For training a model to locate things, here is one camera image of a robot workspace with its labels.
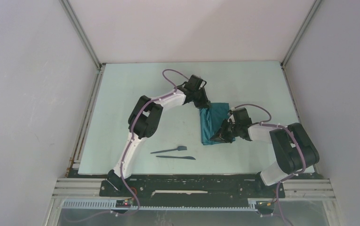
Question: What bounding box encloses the dark plastic knife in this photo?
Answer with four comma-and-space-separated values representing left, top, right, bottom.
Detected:
156, 155, 196, 160

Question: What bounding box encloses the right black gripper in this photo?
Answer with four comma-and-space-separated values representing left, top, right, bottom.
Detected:
211, 118, 241, 143

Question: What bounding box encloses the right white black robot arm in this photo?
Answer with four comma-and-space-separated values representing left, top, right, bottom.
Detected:
210, 104, 320, 197

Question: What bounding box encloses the white slotted cable duct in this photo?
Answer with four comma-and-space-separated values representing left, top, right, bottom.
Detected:
62, 199, 274, 211

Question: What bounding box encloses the aluminium frame extrusion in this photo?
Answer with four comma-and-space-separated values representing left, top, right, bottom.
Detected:
43, 178, 103, 226

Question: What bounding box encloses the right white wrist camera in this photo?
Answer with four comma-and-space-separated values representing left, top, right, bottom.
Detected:
227, 108, 235, 123

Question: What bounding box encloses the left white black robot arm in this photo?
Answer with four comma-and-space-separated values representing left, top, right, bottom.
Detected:
107, 75, 210, 196

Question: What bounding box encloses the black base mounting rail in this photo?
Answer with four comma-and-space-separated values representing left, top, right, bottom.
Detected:
99, 174, 285, 207

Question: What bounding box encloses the teal cloth napkin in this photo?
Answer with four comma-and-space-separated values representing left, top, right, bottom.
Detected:
199, 103, 230, 145

